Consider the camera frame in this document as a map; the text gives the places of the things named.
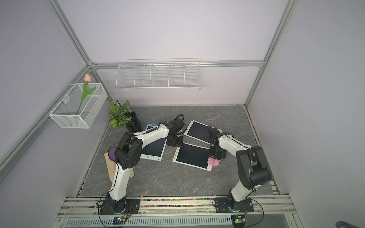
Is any beige cloth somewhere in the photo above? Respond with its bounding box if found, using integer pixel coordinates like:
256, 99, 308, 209
104, 152, 135, 182

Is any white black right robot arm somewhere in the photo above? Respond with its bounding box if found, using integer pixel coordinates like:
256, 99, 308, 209
207, 126, 272, 212

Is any white wire wall basket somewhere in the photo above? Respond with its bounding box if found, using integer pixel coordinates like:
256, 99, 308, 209
116, 59, 202, 90

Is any large blue drawing tablet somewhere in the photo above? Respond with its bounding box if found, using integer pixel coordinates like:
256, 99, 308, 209
141, 138, 166, 162

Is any pink artificial tulip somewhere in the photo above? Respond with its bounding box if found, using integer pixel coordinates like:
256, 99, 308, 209
76, 74, 96, 115

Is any white mesh side basket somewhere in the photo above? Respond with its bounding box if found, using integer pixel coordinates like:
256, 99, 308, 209
48, 83, 107, 129

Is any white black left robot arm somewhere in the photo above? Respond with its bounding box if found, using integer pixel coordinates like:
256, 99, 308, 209
97, 114, 187, 215

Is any white drawing tablet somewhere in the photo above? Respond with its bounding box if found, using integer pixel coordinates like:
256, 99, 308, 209
173, 142, 212, 172
184, 120, 210, 144

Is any pink microfiber cloth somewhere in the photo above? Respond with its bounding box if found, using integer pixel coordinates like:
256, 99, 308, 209
207, 157, 220, 167

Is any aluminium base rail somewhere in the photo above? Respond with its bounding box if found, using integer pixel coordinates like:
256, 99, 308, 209
58, 195, 297, 217

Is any white ventilation grille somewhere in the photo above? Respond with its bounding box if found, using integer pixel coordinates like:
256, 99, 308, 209
62, 215, 232, 228

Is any green potted plant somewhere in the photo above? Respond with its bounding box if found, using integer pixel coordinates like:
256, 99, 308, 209
108, 100, 132, 128

